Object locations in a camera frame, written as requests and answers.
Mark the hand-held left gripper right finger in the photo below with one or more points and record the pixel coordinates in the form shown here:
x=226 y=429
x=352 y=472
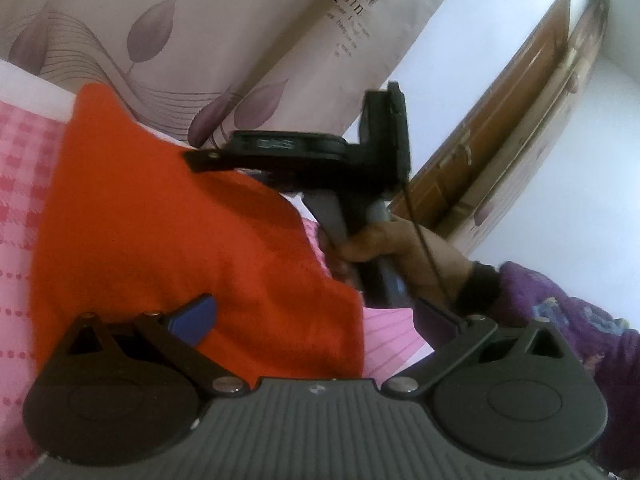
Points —
x=435 y=321

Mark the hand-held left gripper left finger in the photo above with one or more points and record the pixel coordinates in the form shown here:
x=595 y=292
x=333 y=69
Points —
x=192 y=319

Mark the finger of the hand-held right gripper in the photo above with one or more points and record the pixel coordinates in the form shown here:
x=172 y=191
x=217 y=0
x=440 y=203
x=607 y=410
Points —
x=202 y=159

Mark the red sweater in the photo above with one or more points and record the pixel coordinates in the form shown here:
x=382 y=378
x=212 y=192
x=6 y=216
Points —
x=165 y=240

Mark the person's right hand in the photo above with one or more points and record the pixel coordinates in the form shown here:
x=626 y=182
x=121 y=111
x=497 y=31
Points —
x=430 y=260

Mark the black wristband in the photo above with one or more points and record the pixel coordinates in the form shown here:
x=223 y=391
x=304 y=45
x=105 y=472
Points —
x=477 y=287

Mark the pink checked bedsheet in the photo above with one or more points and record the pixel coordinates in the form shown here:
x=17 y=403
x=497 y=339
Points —
x=25 y=220

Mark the brown wooden door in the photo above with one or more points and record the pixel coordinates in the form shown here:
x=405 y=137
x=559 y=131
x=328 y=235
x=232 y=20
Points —
x=500 y=125

